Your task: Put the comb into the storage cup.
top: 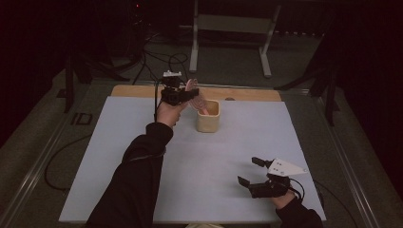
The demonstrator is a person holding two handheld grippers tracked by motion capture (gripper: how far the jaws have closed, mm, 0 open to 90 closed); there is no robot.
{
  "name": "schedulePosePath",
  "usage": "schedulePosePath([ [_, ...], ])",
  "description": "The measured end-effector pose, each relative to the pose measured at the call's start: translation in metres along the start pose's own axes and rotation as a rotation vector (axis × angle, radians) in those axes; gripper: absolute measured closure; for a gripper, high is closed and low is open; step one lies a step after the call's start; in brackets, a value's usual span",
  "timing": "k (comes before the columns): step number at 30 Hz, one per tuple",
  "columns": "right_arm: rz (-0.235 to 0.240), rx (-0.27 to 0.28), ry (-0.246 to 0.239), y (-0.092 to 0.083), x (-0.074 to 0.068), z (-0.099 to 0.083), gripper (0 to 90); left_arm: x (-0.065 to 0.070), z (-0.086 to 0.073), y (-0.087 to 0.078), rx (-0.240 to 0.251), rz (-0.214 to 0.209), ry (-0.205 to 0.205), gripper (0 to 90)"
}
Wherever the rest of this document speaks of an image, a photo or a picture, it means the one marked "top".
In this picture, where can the person's left hand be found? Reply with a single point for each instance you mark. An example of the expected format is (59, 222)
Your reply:
(168, 114)

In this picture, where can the metal floor rail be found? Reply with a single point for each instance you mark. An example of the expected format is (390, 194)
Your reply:
(347, 164)
(34, 171)

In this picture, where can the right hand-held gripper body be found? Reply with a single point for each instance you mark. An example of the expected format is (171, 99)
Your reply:
(269, 188)

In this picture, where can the beige square cup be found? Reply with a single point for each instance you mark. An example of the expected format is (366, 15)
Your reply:
(207, 123)

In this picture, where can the black stand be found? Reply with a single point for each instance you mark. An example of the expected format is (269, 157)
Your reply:
(68, 85)
(330, 95)

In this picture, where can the black rectangular floor bracket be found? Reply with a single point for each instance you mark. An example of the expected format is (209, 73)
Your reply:
(76, 118)

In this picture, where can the white metal stand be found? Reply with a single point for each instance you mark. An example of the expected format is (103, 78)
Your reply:
(233, 23)

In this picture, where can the pale blue table mat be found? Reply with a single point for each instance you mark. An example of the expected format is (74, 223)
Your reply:
(215, 164)

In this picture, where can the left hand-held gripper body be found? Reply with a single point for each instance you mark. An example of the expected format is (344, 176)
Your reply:
(172, 95)

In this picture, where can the pink hairbrush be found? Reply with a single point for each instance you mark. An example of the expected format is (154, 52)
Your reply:
(191, 84)

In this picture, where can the person's right hand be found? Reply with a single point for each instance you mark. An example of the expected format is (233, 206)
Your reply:
(284, 200)

